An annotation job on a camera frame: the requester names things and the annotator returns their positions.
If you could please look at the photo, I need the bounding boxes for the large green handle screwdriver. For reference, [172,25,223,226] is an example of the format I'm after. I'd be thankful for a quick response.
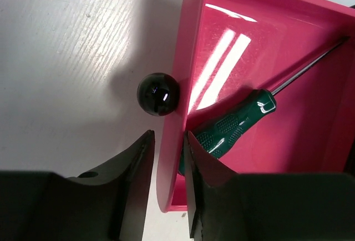
[186,36,353,173]

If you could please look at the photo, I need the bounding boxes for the pink drawer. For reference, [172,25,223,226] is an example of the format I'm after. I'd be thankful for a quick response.
[156,0,354,212]

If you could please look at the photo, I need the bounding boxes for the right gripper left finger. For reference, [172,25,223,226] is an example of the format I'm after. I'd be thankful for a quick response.
[1,130,155,240]

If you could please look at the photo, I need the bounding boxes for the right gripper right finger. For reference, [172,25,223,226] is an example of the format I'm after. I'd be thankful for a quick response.
[183,132,354,240]

